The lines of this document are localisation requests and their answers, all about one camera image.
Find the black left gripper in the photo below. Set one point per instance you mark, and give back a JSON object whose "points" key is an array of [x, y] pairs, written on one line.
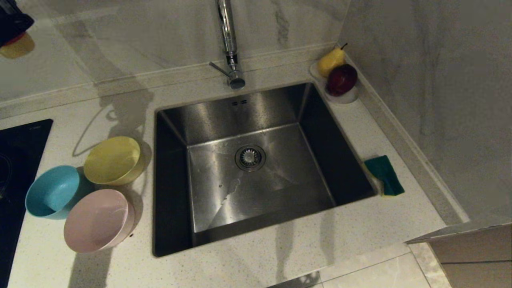
{"points": [[12, 26]]}

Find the orange detergent bottle yellow cap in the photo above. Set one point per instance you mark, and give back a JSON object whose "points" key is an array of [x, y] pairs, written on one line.
{"points": [[18, 50]]}

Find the chrome faucet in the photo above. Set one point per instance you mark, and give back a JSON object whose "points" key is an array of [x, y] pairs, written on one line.
{"points": [[228, 40]]}

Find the stainless steel sink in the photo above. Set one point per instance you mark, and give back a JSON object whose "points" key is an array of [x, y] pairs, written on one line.
{"points": [[280, 180]]}

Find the green yellow sponge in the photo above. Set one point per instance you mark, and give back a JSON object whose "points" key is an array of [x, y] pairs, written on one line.
{"points": [[384, 174]]}

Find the black induction cooktop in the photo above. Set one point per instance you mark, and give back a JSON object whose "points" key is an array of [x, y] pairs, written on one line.
{"points": [[18, 160]]}

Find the yellow plastic bowl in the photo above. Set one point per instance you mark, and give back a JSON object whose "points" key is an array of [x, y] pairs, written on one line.
{"points": [[114, 160]]}

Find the blue plastic bowl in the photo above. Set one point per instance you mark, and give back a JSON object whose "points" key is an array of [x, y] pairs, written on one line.
{"points": [[54, 192]]}

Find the pink plastic bowl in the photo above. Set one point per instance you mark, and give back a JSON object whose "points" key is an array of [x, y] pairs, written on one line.
{"points": [[98, 220]]}

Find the round metal drain strainer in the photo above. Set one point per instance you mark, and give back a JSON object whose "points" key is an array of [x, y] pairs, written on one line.
{"points": [[250, 158]]}

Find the yellow pear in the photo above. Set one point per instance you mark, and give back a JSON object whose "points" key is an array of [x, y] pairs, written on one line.
{"points": [[330, 61]]}

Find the dark red apple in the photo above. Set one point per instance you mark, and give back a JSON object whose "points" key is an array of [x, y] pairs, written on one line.
{"points": [[341, 80]]}

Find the small white dish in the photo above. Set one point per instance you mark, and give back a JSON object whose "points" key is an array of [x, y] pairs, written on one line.
{"points": [[344, 98]]}

